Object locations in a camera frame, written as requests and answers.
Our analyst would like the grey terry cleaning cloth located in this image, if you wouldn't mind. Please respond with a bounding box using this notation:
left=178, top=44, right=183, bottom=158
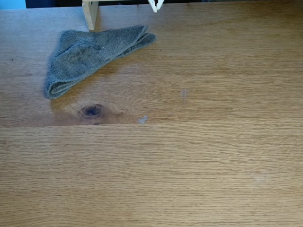
left=45, top=25, right=157, bottom=100

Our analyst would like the light blue object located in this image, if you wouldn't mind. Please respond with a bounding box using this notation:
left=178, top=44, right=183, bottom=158
left=0, top=0, right=26, bottom=9

